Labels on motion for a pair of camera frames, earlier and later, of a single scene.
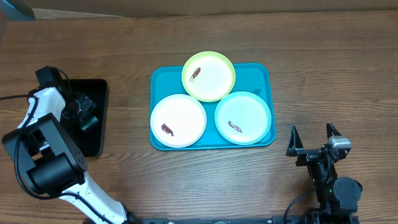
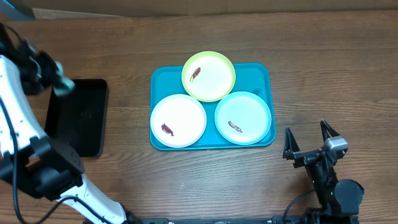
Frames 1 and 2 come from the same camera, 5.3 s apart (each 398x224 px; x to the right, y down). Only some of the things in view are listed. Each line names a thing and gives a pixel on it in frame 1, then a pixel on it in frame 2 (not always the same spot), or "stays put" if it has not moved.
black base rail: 295,219 stays put
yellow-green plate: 208,76 stays put
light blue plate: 242,117 stays put
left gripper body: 79,109 -> 37,73
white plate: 178,121 stays put
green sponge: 92,121 -> 69,85
